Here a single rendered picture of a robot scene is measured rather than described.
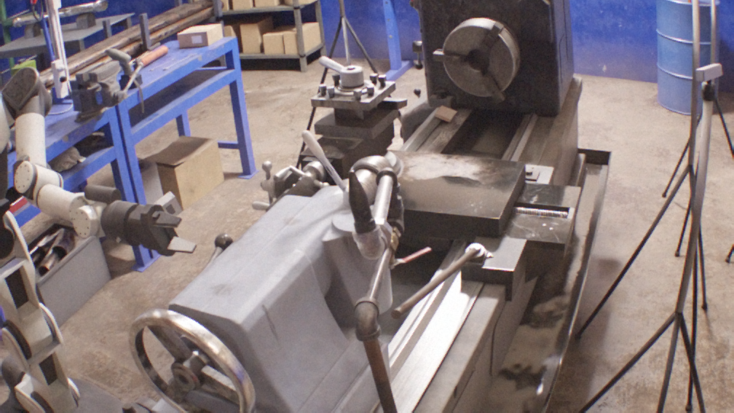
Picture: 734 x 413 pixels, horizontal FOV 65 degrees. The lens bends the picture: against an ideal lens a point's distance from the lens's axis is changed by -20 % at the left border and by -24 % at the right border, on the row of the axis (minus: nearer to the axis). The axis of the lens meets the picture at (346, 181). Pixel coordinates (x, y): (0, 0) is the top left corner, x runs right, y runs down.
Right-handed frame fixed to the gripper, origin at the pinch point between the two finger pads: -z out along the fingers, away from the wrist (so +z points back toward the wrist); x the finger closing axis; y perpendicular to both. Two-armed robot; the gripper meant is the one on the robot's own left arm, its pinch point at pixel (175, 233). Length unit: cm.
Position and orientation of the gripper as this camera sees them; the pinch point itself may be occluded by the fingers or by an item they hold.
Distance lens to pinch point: 134.3
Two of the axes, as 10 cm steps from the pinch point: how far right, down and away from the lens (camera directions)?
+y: 3.6, -7.0, 6.2
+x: -2.4, -7.1, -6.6
